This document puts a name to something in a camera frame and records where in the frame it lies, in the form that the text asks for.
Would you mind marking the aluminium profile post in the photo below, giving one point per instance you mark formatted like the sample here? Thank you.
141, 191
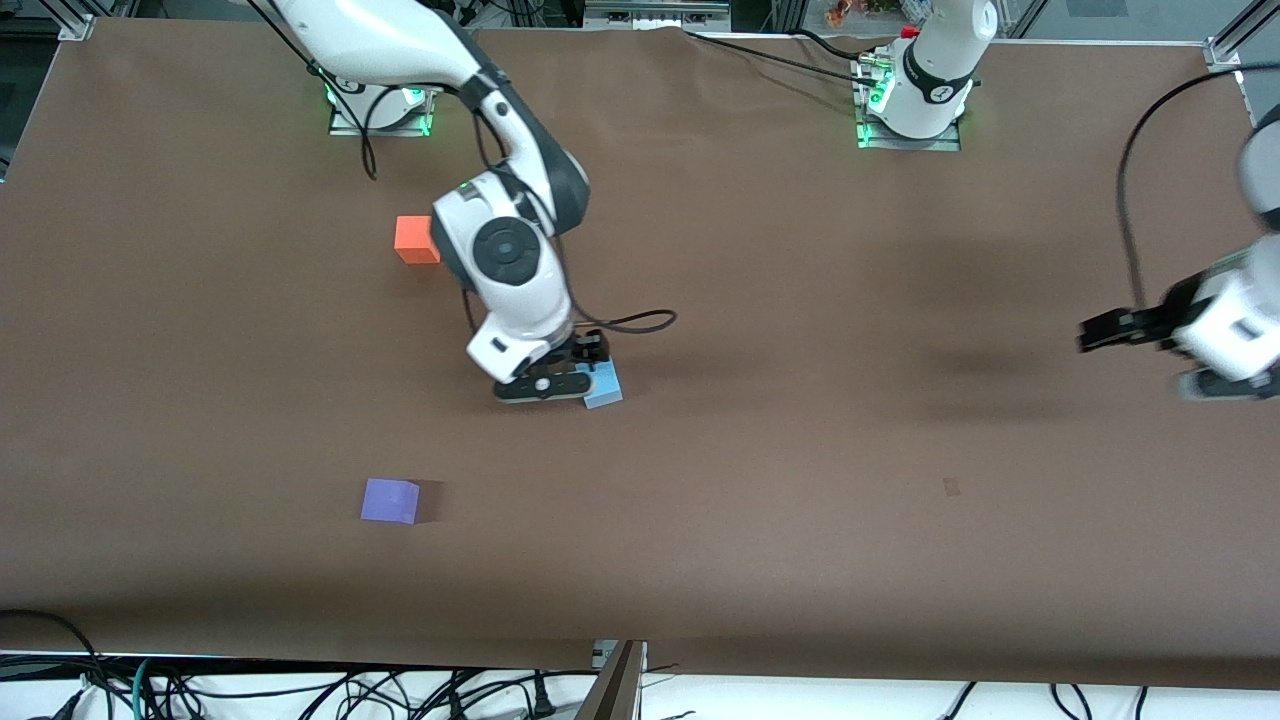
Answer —
615, 690

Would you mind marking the brown paper table cover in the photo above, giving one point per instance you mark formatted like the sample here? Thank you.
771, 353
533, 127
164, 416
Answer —
800, 450

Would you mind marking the orange foam block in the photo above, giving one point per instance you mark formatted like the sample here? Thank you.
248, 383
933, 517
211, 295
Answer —
412, 240

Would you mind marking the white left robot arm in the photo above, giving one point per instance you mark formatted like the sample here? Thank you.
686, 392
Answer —
940, 60

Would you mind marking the aluminium corner bracket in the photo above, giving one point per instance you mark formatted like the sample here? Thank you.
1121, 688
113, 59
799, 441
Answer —
1222, 52
75, 27

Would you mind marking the blue foam block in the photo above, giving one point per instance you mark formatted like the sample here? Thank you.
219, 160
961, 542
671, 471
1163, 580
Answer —
606, 390

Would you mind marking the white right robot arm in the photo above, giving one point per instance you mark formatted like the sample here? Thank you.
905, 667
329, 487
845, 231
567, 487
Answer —
505, 250

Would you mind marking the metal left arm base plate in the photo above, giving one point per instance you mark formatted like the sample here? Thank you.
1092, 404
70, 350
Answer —
948, 143

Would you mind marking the small orange background object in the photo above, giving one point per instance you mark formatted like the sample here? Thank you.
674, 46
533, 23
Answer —
842, 12

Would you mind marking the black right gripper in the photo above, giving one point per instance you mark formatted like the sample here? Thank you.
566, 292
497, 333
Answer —
585, 351

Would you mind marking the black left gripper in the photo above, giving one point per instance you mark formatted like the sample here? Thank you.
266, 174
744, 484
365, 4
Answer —
1152, 322

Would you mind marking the purple foam block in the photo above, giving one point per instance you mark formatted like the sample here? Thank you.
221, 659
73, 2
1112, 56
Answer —
390, 500

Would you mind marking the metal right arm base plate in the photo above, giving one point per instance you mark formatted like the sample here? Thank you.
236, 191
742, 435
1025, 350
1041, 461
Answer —
338, 127

